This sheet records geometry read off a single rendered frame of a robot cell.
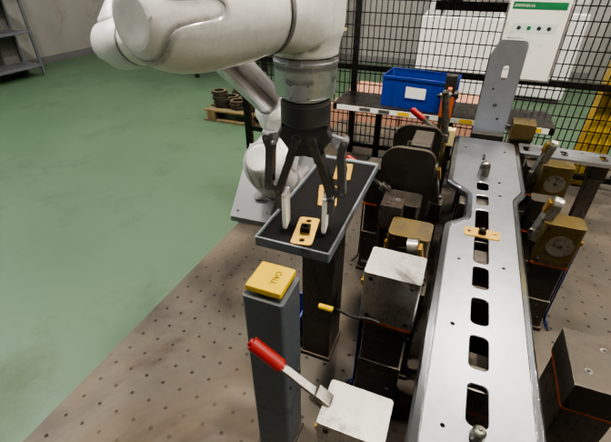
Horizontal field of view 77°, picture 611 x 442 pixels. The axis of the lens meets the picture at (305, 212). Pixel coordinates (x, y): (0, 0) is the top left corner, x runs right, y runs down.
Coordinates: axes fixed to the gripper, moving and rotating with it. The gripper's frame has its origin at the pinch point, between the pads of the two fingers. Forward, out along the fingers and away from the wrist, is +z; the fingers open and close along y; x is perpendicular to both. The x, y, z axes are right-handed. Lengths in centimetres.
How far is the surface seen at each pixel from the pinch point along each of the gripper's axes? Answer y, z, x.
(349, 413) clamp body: 11.6, 14.0, -25.9
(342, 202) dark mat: 5.2, 4.0, 11.5
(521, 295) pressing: 42.9, 20.0, 9.3
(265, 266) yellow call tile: -4.2, 4.1, -10.7
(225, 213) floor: -97, 120, 168
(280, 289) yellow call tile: -0.6, 4.1, -15.2
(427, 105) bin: 29, 14, 114
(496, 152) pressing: 52, 20, 83
